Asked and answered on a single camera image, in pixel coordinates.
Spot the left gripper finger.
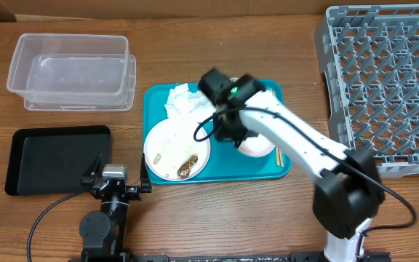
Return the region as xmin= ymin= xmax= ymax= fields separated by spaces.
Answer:
xmin=140 ymin=154 xmax=152 ymax=193
xmin=85 ymin=153 xmax=103 ymax=178

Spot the white small bowl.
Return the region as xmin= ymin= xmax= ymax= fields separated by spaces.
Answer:
xmin=238 ymin=134 xmax=275 ymax=158

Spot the white paper napkin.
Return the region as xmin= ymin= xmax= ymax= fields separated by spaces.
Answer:
xmin=164 ymin=83 xmax=216 ymax=123

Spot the wooden chopstick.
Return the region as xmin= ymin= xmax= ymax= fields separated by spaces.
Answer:
xmin=275 ymin=146 xmax=281 ymax=167
xmin=279 ymin=149 xmax=284 ymax=167

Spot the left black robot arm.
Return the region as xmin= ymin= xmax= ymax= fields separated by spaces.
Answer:
xmin=79 ymin=154 xmax=152 ymax=261

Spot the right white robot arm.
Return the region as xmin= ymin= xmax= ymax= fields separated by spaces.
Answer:
xmin=198 ymin=68 xmax=385 ymax=261

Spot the grey dishwasher rack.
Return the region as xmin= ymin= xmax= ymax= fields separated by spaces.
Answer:
xmin=314 ymin=4 xmax=419 ymax=178

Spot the small tan food scrap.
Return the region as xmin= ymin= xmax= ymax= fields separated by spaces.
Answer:
xmin=153 ymin=154 xmax=161 ymax=164

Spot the teal serving tray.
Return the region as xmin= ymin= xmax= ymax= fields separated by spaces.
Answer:
xmin=143 ymin=84 xmax=292 ymax=183

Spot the brown food scrap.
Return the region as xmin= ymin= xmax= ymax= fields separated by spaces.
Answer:
xmin=177 ymin=154 xmax=198 ymax=179

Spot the white round plate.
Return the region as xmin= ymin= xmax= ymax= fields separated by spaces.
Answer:
xmin=143 ymin=118 xmax=211 ymax=182

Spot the black plastic tray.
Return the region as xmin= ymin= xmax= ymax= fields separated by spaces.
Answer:
xmin=5 ymin=125 xmax=112 ymax=196

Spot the clear plastic storage bin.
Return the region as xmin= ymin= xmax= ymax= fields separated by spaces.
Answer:
xmin=7 ymin=33 xmax=137 ymax=111

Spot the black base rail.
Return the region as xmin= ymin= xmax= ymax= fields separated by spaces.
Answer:
xmin=69 ymin=250 xmax=392 ymax=262

